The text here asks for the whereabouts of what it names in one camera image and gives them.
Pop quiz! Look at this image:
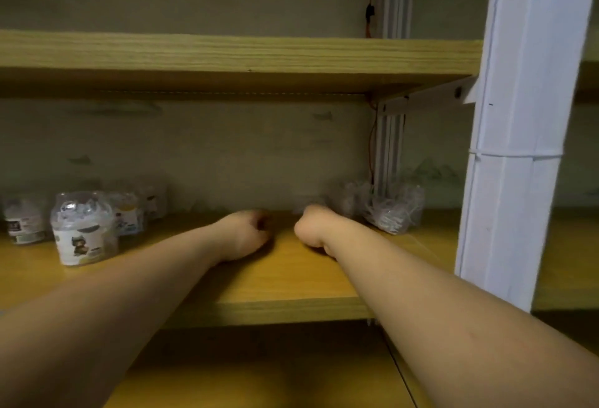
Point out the white cable tie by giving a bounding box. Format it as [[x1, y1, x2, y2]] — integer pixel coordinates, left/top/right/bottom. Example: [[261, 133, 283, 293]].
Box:
[[467, 147, 565, 161]]

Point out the white metal upright post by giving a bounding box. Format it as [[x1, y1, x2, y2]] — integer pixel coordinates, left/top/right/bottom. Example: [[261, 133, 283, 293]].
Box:
[[454, 0, 588, 313]]

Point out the person's right forearm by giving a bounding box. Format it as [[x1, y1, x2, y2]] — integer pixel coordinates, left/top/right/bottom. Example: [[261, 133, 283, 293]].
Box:
[[323, 215, 599, 408]]

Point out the person's left hand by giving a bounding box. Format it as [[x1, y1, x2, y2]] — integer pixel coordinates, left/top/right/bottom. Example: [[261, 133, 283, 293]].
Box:
[[213, 208, 275, 263]]

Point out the white metal shelf bracket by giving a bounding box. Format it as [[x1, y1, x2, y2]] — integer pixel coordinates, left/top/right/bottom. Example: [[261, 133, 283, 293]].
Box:
[[376, 75, 479, 116]]

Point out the person's left forearm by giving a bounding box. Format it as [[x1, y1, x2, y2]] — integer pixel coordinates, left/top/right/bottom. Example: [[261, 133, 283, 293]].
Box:
[[0, 227, 235, 408]]

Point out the wooden shelf with blue labels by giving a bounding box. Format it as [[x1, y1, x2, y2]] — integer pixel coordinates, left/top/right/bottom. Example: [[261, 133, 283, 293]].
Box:
[[0, 208, 462, 330]]

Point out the person's right hand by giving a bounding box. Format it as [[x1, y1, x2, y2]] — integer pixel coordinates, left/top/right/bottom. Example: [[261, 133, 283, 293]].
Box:
[[293, 204, 343, 262]]

